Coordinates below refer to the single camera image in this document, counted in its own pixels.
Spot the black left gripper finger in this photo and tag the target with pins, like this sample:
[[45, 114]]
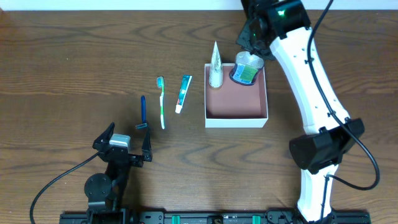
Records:
[[146, 145], [104, 138]]

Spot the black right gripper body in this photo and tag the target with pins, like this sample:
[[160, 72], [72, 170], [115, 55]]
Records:
[[259, 50]]

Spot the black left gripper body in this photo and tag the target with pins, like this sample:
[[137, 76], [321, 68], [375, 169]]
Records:
[[123, 155]]

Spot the clear pump soap bottle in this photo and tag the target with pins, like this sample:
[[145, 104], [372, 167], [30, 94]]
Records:
[[246, 68]]

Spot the white cream shampoo tube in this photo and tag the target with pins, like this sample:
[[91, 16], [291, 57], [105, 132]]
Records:
[[216, 69]]

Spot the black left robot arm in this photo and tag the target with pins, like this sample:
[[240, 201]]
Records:
[[105, 190]]

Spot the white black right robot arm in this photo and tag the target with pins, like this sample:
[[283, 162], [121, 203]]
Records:
[[281, 30]]

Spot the blue disposable razor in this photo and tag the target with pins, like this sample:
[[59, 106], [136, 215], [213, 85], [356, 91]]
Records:
[[143, 109]]

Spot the green white toothbrush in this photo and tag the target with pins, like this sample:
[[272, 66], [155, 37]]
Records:
[[161, 85]]

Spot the white box pink interior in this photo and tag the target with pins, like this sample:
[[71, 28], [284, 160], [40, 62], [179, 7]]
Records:
[[234, 105]]

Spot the teal toothpaste tube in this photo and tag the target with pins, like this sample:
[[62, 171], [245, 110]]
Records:
[[186, 80]]

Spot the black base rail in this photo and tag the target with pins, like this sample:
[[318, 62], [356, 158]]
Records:
[[271, 216]]

